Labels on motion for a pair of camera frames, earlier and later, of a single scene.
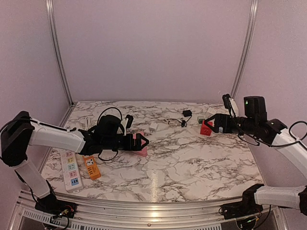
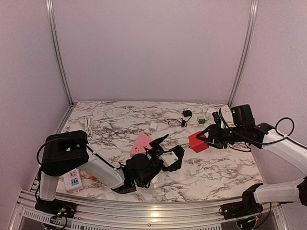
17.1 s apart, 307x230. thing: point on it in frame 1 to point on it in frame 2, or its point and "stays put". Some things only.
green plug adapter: (200, 118) stays put
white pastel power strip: (73, 177) stays put
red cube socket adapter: (205, 129) to (197, 144)
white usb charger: (153, 127) stays put
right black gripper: (220, 118) to (217, 136)
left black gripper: (129, 145) to (158, 149)
